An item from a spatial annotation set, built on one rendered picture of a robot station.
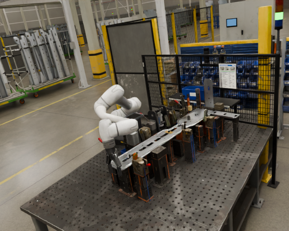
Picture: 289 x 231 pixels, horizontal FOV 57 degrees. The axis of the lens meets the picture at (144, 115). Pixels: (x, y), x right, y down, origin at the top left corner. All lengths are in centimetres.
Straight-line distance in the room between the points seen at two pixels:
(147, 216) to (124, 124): 71
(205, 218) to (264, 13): 201
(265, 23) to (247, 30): 618
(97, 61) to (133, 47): 520
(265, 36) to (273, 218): 184
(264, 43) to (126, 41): 286
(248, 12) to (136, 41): 486
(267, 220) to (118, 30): 396
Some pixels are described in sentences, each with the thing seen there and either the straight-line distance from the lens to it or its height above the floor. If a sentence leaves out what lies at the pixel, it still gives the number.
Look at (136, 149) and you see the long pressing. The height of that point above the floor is 100.
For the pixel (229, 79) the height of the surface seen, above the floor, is 127.
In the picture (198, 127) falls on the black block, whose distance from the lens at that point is 270.
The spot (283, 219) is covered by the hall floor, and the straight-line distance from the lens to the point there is 319.
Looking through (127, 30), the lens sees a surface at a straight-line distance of 517.
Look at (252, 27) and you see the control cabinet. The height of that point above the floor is 123.
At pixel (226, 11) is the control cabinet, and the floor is 178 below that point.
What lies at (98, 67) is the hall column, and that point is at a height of 46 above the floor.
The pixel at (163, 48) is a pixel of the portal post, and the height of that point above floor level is 117.
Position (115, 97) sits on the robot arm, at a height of 144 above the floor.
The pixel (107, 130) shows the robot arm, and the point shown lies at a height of 137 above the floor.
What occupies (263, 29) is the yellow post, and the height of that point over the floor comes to 179.
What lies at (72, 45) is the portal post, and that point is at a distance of 930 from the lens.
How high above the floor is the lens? 211
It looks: 21 degrees down
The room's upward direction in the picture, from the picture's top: 9 degrees counter-clockwise
